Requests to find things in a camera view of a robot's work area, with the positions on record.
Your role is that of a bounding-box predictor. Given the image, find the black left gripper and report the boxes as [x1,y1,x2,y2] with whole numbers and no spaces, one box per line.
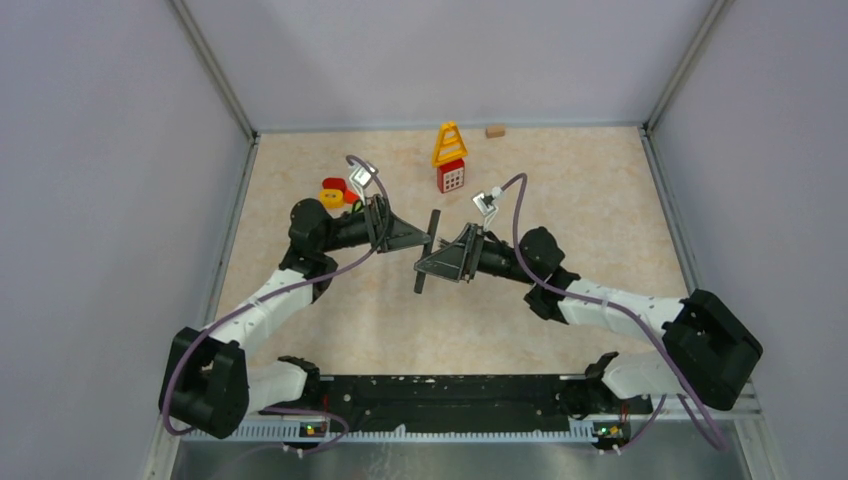
[319,193,431,253]

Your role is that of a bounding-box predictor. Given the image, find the yellow traffic light block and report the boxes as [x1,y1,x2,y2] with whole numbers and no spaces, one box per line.
[318,189,346,210]

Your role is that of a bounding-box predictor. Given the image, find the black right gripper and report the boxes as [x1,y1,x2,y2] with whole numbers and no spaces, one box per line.
[416,223,538,286]

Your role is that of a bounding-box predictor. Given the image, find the orange triangular toy block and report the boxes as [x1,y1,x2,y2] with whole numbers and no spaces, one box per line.
[343,190,361,205]

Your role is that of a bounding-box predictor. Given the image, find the small wooden cube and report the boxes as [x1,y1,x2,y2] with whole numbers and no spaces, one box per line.
[485,125,506,139]

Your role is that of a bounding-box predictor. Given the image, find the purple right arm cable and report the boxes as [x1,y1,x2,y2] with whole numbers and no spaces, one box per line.
[500,172,730,455]

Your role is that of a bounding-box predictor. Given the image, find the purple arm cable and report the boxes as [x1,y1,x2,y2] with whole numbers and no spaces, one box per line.
[500,172,730,455]
[161,154,392,458]

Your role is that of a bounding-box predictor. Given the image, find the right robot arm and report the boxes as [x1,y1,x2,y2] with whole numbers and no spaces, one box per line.
[414,224,763,412]

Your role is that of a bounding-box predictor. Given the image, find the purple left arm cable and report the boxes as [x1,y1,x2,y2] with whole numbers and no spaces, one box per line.
[161,154,392,458]

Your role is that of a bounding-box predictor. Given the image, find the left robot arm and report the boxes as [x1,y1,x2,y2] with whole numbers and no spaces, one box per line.
[159,195,432,439]

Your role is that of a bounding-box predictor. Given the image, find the red rounded toy block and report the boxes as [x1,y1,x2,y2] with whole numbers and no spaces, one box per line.
[322,177,348,194]

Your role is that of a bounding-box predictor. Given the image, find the red window toy block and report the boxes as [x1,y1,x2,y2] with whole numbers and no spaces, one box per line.
[436,158,466,193]

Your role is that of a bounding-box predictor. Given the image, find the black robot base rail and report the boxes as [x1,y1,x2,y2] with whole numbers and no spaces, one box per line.
[261,359,654,450]

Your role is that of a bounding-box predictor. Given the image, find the black TV remote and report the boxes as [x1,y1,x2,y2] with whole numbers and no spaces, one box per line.
[413,209,441,294]

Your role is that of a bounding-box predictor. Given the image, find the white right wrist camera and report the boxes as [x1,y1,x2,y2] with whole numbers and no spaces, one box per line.
[472,186,503,232]

